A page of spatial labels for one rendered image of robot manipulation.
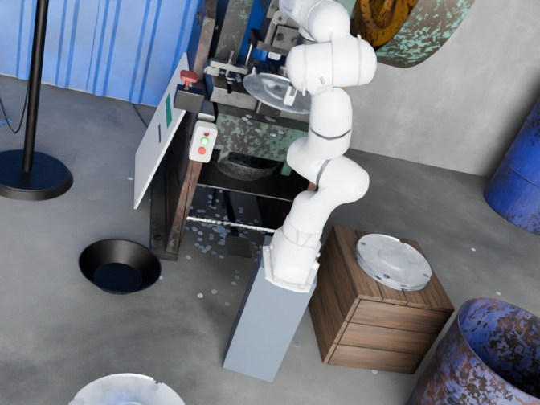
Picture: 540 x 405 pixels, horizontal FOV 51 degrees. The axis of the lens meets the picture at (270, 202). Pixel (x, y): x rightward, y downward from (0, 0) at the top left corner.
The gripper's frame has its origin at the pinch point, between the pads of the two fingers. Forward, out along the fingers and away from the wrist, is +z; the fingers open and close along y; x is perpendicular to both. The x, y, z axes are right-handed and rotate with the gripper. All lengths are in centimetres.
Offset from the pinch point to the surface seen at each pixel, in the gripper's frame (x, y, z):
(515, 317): 83, 55, 38
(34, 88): -87, -47, 39
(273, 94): -4.3, -5.3, 3.1
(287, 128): 7.1, -12.7, 17.7
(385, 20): 36, -31, -27
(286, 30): -1.7, -24.7, -14.6
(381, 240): 50, 12, 44
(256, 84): -9.5, -11.7, 3.3
